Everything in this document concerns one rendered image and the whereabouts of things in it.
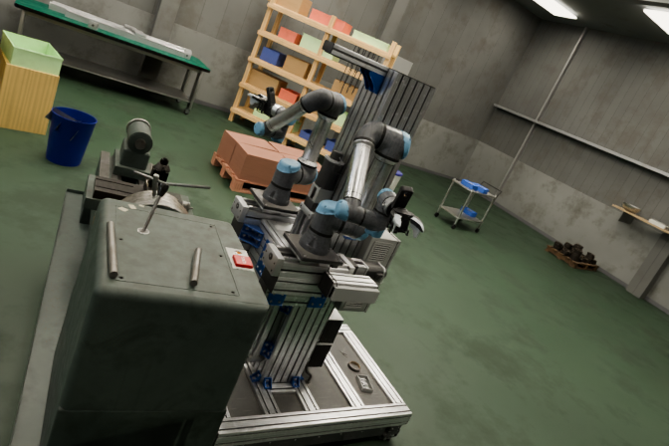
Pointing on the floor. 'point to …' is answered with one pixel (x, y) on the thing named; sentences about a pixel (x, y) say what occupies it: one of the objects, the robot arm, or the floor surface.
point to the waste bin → (69, 135)
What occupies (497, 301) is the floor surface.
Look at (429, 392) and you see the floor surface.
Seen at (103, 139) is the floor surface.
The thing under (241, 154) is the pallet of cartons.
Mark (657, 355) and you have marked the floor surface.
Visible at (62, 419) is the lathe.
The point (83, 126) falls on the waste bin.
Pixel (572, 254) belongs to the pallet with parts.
